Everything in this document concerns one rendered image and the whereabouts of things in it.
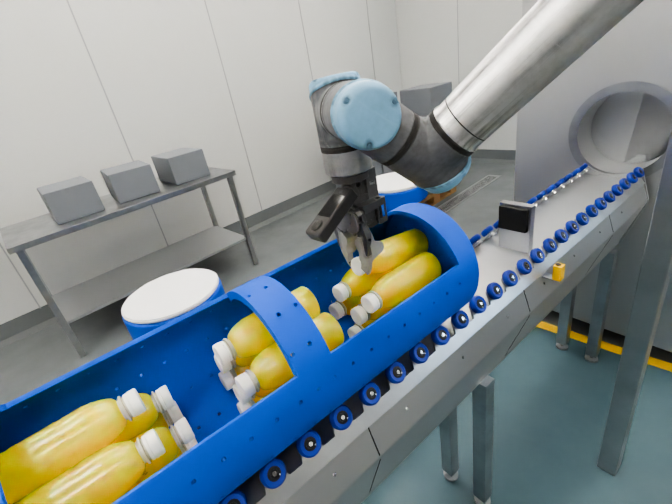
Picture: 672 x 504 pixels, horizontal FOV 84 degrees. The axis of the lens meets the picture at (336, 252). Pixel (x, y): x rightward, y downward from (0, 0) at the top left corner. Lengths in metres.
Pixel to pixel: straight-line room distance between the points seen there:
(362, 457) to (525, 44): 0.73
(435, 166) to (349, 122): 0.15
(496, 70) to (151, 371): 0.74
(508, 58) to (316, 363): 0.49
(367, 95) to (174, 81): 3.67
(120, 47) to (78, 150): 0.94
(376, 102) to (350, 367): 0.41
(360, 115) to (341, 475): 0.63
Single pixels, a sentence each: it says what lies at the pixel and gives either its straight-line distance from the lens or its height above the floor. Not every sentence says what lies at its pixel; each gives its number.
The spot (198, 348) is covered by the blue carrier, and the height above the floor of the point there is 1.10.
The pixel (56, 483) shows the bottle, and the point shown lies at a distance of 0.65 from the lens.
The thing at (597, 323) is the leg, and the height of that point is 0.25.
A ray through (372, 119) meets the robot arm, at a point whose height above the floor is 1.47.
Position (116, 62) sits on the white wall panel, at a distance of 4.01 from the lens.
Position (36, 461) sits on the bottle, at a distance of 0.66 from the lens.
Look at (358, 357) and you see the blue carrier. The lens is 0.65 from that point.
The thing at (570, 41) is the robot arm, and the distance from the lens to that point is 0.57.
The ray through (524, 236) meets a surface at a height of 0.98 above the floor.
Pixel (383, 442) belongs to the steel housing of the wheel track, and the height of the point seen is 0.86.
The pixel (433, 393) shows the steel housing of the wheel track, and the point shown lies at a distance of 0.92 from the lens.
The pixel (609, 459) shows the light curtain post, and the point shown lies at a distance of 1.90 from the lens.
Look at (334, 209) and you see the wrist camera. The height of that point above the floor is 1.31.
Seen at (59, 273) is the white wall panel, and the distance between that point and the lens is 4.01.
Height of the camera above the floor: 1.55
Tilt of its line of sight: 26 degrees down
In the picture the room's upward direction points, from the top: 11 degrees counter-clockwise
